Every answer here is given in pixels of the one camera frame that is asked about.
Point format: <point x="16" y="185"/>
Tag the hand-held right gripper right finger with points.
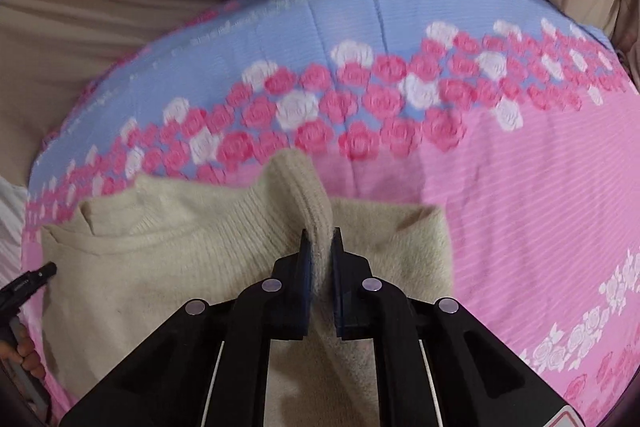
<point x="339" y="267"/>

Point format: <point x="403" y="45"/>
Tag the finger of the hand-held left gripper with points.
<point x="35" y="277"/>

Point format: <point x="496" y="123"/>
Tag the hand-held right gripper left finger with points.
<point x="305" y="262"/>

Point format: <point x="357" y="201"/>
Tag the cream sweater with black hearts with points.
<point x="175" y="267"/>

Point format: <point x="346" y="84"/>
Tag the person's left hand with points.
<point x="25" y="354"/>

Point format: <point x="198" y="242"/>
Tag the white satin curtain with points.
<point x="10" y="227"/>

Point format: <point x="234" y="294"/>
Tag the pink floral bed sheet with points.
<point x="500" y="207"/>

